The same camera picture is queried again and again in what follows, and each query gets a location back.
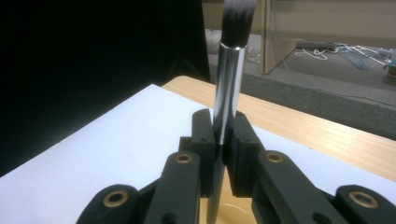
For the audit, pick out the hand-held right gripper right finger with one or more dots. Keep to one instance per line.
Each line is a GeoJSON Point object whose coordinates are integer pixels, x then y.
{"type": "Point", "coordinates": [244, 149]}

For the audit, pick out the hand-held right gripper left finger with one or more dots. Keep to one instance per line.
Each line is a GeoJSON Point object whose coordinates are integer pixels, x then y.
{"type": "Point", "coordinates": [204, 146]}

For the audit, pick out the cream ribbed round holder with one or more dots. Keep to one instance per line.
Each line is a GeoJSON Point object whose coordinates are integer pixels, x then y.
{"type": "Point", "coordinates": [238, 213]}

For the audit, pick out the silver black makeup brush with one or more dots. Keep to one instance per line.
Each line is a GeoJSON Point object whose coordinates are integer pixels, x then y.
{"type": "Point", "coordinates": [229, 77]}

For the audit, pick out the light wooden table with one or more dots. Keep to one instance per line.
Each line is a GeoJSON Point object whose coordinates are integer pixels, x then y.
{"type": "Point", "coordinates": [311, 127]}

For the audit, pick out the white board sheet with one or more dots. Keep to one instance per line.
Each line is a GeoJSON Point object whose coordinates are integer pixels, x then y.
{"type": "Point", "coordinates": [124, 140]}

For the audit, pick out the beige wooden panel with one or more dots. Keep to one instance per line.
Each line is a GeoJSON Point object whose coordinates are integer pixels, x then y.
{"type": "Point", "coordinates": [275, 40]}

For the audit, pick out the grey power strip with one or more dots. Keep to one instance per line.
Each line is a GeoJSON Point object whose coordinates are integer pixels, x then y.
{"type": "Point", "coordinates": [316, 45]}

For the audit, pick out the light blue object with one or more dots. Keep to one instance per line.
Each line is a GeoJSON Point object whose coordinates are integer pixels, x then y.
{"type": "Point", "coordinates": [355, 57]}

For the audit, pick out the green object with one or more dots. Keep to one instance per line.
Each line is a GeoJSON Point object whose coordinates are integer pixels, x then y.
{"type": "Point", "coordinates": [392, 70]}

